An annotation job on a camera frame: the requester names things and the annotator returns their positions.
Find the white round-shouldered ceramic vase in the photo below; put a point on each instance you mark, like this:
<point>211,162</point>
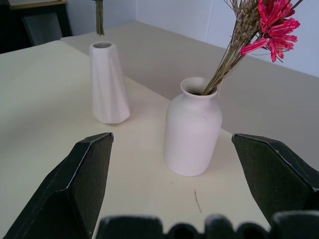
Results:
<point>192,134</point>

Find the dried green stem bouquet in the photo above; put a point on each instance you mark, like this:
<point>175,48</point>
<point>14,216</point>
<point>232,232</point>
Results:
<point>100,17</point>

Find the red flower dried grass bouquet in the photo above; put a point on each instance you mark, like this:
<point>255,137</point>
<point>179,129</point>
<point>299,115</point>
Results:
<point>251,37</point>

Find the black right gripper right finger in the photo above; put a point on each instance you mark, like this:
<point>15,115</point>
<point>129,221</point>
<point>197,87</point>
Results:
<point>274,179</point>

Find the white twisted faceted vase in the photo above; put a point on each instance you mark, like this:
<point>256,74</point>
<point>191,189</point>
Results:
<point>108,82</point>

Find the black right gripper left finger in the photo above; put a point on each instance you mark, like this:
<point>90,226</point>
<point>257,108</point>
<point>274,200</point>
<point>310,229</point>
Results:
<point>64,189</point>

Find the dark chair with wooden desk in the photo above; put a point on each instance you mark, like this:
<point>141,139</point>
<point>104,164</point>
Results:
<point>35,22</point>

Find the loose dried grass stem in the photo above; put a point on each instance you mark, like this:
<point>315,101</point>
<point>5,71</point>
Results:
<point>197,200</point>

